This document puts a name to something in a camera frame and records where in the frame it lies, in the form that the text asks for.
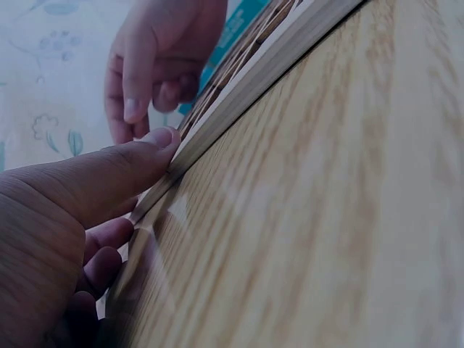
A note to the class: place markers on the person's left hand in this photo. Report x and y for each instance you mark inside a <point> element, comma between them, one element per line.
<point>40,232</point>

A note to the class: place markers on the person's right hand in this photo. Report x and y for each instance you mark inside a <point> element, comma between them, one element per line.
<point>159,32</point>

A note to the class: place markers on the person's right fingers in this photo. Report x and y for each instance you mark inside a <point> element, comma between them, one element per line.
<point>134,90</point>

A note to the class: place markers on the wooden lattice board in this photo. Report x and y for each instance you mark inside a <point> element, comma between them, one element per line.
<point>261,72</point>

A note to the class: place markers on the teal box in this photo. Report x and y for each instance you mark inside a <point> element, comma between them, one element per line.
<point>232,32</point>

